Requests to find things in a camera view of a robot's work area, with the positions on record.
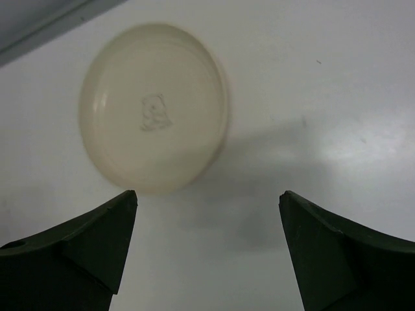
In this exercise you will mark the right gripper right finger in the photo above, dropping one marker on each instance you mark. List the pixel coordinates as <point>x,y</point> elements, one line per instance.
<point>342,265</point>

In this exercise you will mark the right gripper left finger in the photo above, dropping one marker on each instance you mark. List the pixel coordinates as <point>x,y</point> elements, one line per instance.
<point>77,265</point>

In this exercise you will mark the cream plate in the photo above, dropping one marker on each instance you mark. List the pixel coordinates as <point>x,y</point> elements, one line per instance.
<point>154,108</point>

